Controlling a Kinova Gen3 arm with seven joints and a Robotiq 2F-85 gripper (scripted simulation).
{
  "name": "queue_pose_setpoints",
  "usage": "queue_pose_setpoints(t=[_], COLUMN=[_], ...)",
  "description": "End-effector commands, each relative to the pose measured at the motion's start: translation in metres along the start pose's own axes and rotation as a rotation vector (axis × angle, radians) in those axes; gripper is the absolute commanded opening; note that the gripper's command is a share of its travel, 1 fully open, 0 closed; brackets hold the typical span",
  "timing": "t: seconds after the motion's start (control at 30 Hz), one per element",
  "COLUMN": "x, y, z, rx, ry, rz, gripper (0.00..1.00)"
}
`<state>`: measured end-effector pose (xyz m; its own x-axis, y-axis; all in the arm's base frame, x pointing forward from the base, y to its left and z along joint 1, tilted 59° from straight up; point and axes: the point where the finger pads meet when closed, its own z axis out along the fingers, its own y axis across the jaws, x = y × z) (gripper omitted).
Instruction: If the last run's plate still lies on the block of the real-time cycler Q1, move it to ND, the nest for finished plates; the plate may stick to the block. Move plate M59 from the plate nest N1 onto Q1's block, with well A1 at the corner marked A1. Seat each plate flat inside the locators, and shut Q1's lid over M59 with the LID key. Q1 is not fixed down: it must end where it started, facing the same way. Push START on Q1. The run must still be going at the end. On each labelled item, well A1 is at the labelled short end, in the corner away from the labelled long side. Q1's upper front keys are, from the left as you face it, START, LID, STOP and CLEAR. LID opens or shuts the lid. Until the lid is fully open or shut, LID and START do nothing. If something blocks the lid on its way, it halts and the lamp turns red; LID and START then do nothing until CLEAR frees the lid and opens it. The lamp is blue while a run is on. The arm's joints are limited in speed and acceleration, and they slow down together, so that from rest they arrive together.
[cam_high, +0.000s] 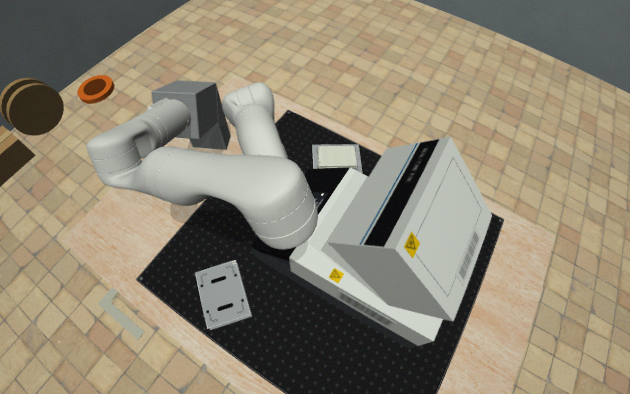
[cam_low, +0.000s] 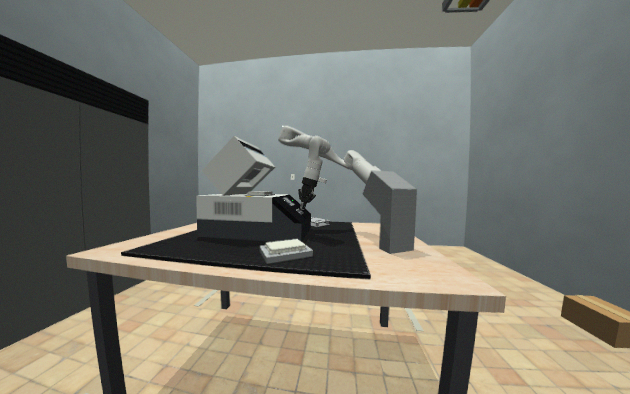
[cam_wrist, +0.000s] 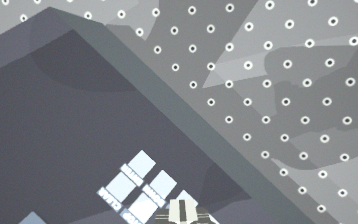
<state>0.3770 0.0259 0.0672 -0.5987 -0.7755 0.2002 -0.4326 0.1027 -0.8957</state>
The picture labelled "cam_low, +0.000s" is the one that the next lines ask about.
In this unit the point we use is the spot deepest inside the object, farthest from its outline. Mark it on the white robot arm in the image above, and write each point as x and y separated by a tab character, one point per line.
320	147

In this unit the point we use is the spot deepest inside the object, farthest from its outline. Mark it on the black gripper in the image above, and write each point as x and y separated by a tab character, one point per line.
306	193

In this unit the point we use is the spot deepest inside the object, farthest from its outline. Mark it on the white thermal cycler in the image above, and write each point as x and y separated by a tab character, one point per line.
230	216

